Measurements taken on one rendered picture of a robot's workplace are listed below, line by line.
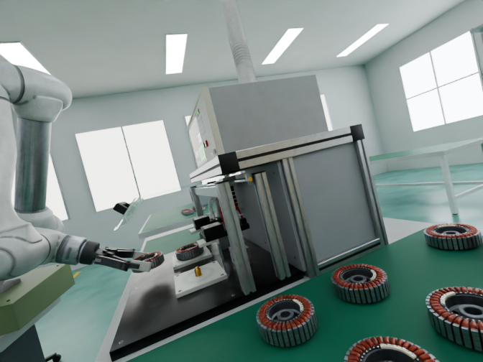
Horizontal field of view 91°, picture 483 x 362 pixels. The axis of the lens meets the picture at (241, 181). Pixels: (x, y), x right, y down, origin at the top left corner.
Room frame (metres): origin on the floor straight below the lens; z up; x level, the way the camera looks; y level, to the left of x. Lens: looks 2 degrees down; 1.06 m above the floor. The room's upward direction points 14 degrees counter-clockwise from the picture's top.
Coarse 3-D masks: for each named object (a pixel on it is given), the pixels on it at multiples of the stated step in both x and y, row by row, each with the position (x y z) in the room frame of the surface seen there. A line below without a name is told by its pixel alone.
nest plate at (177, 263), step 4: (204, 248) 1.02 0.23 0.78; (204, 252) 0.95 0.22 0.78; (208, 252) 0.94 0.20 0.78; (172, 256) 1.01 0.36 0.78; (196, 256) 0.92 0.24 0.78; (200, 256) 0.91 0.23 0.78; (204, 256) 0.91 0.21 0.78; (208, 256) 0.91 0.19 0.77; (172, 260) 0.96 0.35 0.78; (176, 260) 0.94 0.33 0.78; (180, 260) 0.93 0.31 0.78; (184, 260) 0.92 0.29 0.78; (188, 260) 0.90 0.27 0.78; (192, 260) 0.89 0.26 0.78; (196, 260) 0.90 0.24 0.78; (200, 260) 0.90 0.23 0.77; (172, 264) 0.90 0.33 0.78; (176, 264) 0.89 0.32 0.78; (180, 264) 0.88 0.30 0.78; (184, 264) 0.88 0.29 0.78; (188, 264) 0.89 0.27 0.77; (176, 268) 0.87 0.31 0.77
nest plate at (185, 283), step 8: (208, 264) 0.80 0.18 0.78; (216, 264) 0.78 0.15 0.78; (184, 272) 0.79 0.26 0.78; (192, 272) 0.77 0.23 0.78; (208, 272) 0.73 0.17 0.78; (216, 272) 0.72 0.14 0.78; (176, 280) 0.74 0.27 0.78; (184, 280) 0.72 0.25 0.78; (192, 280) 0.70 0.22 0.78; (200, 280) 0.69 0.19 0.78; (208, 280) 0.68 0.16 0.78; (216, 280) 0.67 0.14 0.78; (176, 288) 0.68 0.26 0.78; (184, 288) 0.66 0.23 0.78; (192, 288) 0.65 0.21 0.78; (200, 288) 0.66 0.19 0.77; (176, 296) 0.64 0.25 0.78
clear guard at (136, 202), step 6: (234, 174) 0.60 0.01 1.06; (204, 180) 0.58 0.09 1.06; (210, 180) 0.58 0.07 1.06; (186, 186) 0.57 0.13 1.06; (156, 192) 0.54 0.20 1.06; (162, 192) 0.55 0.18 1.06; (138, 198) 0.53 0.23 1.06; (132, 204) 0.53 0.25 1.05; (138, 204) 0.67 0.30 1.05; (126, 210) 0.52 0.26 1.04; (132, 210) 0.62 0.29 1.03; (126, 216) 0.56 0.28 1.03; (120, 222) 0.52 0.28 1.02
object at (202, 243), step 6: (216, 222) 0.79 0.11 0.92; (204, 228) 0.73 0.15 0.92; (210, 228) 0.72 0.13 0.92; (216, 228) 0.73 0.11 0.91; (222, 228) 0.73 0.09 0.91; (246, 228) 0.75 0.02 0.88; (204, 234) 0.72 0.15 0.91; (210, 234) 0.72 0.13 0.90; (216, 234) 0.72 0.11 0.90; (222, 234) 0.73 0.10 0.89; (204, 240) 0.75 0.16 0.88; (210, 240) 0.72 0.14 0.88
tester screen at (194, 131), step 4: (196, 120) 0.84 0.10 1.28; (196, 124) 0.86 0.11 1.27; (192, 128) 0.96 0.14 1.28; (196, 128) 0.87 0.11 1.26; (192, 132) 0.98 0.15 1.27; (196, 132) 0.89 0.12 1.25; (192, 136) 1.01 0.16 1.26; (196, 136) 0.92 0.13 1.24; (192, 140) 1.03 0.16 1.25; (192, 144) 1.06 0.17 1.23; (196, 144) 0.96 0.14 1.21; (200, 144) 0.89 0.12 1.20; (196, 148) 0.98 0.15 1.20; (200, 156) 0.94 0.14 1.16; (204, 160) 0.88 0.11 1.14
